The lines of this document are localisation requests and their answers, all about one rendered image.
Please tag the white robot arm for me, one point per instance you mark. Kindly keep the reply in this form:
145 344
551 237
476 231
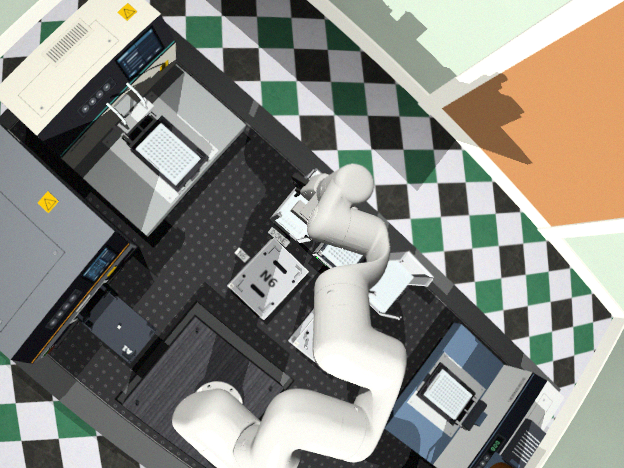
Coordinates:
345 345

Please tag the small white label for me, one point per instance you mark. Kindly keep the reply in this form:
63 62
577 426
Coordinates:
241 254

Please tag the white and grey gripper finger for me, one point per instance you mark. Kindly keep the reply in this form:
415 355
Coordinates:
299 182

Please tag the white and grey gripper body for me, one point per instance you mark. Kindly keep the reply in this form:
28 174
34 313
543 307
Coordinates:
310 189

